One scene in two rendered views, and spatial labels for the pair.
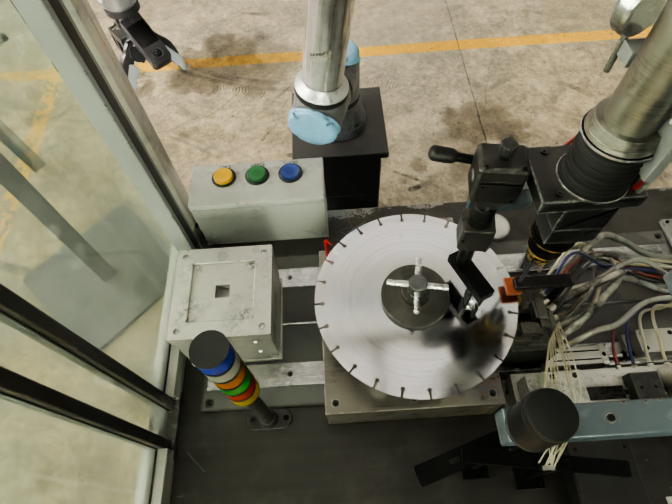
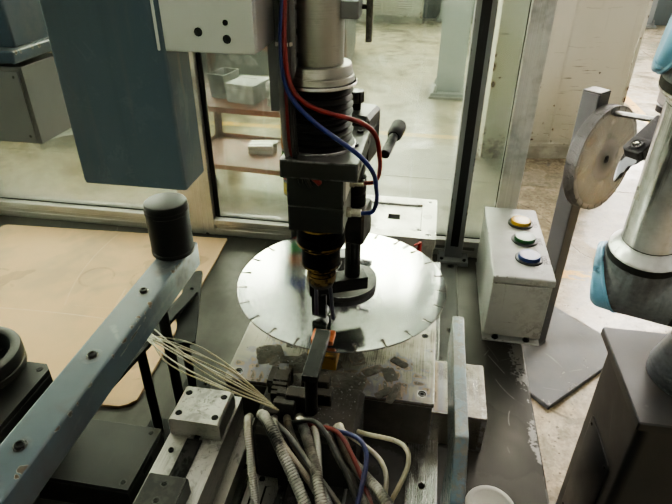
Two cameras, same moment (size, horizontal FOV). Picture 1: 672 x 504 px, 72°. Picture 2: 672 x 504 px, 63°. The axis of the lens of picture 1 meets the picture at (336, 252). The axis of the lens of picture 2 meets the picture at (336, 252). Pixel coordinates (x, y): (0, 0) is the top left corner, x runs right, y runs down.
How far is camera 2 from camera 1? 96 cm
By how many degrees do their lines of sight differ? 67
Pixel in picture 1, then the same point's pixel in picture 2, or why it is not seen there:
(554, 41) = not seen: outside the picture
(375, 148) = (644, 408)
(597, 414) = (152, 284)
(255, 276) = (403, 229)
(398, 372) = (273, 260)
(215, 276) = (408, 214)
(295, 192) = (501, 259)
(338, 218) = (509, 351)
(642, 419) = (126, 308)
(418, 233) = (417, 298)
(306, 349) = not seen: hidden behind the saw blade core
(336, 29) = (650, 165)
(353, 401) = not seen: hidden behind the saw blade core
